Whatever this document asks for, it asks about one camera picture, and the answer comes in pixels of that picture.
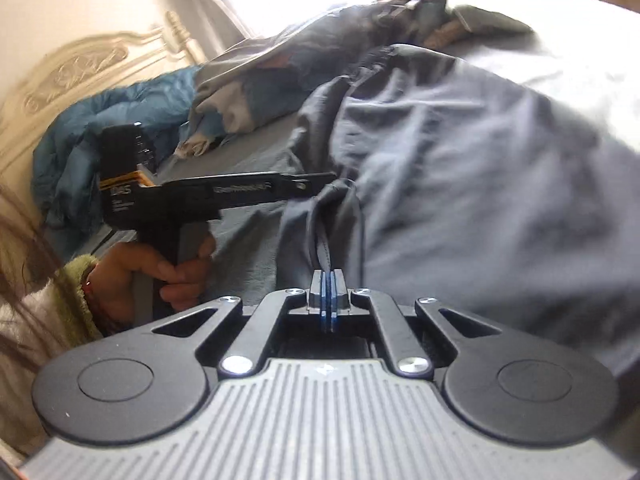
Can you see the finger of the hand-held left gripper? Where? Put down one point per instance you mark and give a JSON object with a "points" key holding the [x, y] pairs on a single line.
{"points": [[300, 185]]}

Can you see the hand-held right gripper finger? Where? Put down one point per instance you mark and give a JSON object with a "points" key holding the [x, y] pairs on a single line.
{"points": [[334, 310], [324, 305]]}

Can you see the dark grey pants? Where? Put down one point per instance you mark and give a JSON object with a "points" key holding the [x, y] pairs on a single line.
{"points": [[450, 160]]}

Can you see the person's left forearm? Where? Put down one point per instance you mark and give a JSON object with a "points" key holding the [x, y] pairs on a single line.
{"points": [[75, 300]]}

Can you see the person's left hand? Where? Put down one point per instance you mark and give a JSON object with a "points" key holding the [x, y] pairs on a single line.
{"points": [[115, 270]]}

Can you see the cream cloth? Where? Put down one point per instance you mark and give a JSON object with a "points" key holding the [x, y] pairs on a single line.
{"points": [[192, 147]]}

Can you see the light blue cloth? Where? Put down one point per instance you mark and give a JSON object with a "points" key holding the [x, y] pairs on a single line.
{"points": [[205, 127]]}

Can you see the blue duvet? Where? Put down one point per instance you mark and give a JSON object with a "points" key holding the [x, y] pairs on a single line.
{"points": [[100, 125]]}

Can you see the white cloth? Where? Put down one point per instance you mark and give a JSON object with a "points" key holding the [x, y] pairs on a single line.
{"points": [[232, 107]]}

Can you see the person's dark hair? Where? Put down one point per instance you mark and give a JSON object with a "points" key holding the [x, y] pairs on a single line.
{"points": [[20, 260]]}

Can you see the cream carved headboard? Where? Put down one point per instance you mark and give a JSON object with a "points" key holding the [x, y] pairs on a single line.
{"points": [[75, 70]]}

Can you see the dark plaid shirt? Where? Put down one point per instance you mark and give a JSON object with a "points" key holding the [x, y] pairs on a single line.
{"points": [[380, 25]]}

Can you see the grey curtain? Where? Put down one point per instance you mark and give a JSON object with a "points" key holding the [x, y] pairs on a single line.
{"points": [[210, 0]]}

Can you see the beige knitted cloth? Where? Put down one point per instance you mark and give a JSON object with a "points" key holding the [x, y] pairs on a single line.
{"points": [[447, 32]]}

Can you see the light grey cloth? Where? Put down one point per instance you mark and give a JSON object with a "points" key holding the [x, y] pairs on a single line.
{"points": [[480, 15]]}

